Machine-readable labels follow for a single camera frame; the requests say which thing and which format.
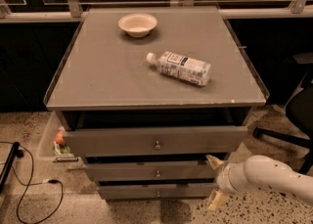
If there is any black office chair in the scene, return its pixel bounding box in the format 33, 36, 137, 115
252, 51, 313, 175

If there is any grey top drawer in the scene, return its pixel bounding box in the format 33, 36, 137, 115
64, 126, 247, 157

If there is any plastic water bottle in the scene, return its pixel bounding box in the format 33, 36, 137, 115
146, 51, 211, 86

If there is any orange toy in bin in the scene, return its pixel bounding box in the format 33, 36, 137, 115
55, 127, 66, 146

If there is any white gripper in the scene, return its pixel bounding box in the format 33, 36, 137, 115
206, 155, 246, 211

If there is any black cable on floor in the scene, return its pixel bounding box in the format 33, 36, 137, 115
0, 141, 65, 224

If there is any white paper bowl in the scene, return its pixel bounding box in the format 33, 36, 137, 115
118, 13, 157, 38

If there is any black stand leg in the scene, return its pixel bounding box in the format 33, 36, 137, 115
0, 142, 20, 194

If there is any grey drawer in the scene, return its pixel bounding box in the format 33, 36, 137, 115
98, 183, 216, 201
64, 126, 247, 157
85, 160, 216, 181

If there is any grey bottom drawer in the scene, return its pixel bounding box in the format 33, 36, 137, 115
98, 183, 216, 201

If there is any grey drawer cabinet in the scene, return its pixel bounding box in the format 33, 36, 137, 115
45, 7, 268, 189

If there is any clear plastic storage bin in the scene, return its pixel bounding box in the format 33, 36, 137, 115
36, 112, 85, 170

